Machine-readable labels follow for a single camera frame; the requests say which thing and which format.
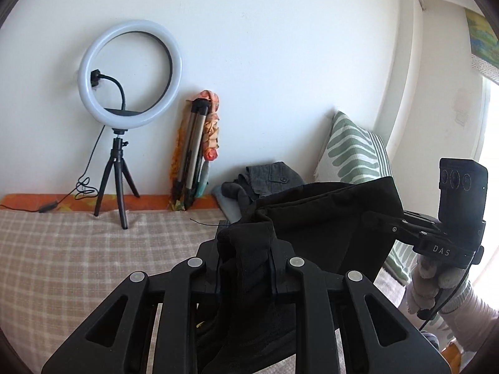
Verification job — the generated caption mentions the black yellow striped sport pants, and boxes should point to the black yellow striped sport pants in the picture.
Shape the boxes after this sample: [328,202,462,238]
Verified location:
[196,177,403,373]

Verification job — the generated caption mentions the light pink sleeve forearm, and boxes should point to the light pink sleeve forearm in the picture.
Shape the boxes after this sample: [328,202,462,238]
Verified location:
[440,282,498,373]

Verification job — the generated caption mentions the right hand grey glove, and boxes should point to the right hand grey glove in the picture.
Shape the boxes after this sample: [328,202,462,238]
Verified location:
[406,255,472,315]

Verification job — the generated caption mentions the stack of folded grey clothes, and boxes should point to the stack of folded grey clothes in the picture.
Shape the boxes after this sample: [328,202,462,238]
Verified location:
[211,161,304,223]

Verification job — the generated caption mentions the green white leaf pillow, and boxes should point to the green white leaf pillow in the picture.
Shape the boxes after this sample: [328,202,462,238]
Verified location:
[314,112,417,285]

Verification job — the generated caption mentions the folded silver tripod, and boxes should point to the folded silver tripod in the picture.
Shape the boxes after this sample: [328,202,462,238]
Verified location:
[172,98,211,210]

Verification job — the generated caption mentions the orange floral cloth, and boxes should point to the orange floral cloth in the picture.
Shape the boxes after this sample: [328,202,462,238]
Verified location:
[170,89,220,208]

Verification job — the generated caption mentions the beige plaid bed blanket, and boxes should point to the beige plaid bed blanket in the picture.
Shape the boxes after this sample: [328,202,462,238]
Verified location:
[1,209,224,373]

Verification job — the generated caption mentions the orange floral bed sheet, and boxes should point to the orange floral bed sheet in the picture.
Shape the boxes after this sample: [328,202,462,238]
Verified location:
[1,193,218,213]

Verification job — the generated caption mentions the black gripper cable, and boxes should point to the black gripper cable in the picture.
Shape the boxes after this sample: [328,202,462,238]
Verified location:
[416,247,485,332]

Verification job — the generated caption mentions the black power cable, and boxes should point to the black power cable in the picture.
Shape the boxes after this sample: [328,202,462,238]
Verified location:
[36,124,108,215]

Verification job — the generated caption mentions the white ring light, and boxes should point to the white ring light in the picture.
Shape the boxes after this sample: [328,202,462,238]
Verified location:
[77,19,183,130]

